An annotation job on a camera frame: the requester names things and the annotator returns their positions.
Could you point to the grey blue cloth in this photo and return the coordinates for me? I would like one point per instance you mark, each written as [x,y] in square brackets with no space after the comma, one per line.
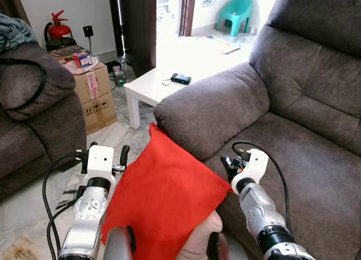
[14,31]

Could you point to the dark right robot leg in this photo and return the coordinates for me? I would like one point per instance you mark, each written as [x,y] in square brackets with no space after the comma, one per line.
[217,249]

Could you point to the small red blue box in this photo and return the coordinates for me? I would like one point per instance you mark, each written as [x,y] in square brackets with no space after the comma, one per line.
[83,60]

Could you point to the pink round cushion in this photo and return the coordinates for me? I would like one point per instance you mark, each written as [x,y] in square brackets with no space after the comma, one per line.
[200,240]

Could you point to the dark brown fabric armchair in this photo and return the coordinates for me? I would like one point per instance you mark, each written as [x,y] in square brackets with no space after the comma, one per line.
[34,136]

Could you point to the teal plastic chair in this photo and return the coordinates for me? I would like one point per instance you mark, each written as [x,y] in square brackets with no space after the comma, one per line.
[237,12]

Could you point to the small black device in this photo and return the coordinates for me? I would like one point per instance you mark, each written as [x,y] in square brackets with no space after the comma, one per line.
[180,79]

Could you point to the dark brown fabric sofa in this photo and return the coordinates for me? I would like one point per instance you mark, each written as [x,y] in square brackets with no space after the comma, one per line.
[293,102]

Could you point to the dark wooden door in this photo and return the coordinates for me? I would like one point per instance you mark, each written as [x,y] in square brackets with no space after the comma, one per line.
[140,29]

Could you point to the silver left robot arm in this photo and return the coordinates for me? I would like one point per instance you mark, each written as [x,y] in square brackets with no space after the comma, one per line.
[90,209]

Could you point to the red fire extinguisher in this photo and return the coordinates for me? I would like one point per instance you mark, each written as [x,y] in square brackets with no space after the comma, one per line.
[59,30]

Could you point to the flat patterned box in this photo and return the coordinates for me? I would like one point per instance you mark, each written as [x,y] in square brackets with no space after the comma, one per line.
[63,52]

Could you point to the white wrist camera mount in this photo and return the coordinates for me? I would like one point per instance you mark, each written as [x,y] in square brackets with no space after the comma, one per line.
[100,161]
[252,167]

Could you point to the grey left robot leg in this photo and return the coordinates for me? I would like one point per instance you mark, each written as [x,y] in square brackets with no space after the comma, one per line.
[117,246]

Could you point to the white coffee table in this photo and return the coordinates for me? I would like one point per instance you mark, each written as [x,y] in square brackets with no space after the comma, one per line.
[146,91]

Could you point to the cardboard box with red tape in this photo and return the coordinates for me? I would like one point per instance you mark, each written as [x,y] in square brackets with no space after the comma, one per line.
[93,85]

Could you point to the brown door frame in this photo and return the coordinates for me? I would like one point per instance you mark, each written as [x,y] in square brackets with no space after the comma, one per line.
[187,12]

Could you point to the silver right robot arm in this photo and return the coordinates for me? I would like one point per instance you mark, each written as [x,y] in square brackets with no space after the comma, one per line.
[259,206]

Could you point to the red pillow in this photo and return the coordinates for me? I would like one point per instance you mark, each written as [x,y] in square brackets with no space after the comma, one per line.
[163,198]

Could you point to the cardboard box with handling symbols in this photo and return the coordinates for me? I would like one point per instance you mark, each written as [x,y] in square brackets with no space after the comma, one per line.
[101,116]

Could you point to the black wall plug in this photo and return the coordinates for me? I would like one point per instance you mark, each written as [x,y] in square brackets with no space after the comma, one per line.
[88,30]

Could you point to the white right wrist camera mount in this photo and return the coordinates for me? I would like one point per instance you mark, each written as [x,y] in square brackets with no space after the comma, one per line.
[252,167]

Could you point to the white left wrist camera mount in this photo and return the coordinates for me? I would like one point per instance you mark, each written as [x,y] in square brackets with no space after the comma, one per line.
[100,161]

